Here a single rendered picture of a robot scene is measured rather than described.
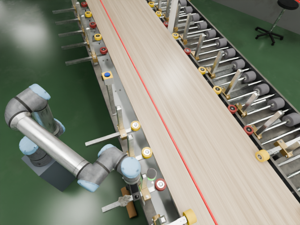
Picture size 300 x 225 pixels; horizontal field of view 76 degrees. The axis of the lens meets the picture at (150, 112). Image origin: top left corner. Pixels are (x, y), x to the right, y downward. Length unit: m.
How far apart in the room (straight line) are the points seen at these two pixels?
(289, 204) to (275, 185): 0.13
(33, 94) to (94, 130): 1.52
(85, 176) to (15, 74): 2.91
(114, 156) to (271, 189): 1.14
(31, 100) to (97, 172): 0.55
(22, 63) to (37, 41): 0.58
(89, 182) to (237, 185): 1.03
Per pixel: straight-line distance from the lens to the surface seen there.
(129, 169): 0.93
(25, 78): 3.56
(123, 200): 1.42
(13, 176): 2.73
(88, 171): 0.96
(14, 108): 1.20
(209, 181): 1.50
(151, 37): 2.41
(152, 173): 1.21
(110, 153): 0.98
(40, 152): 1.78
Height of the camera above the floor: 2.26
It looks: 56 degrees down
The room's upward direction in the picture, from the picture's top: 6 degrees clockwise
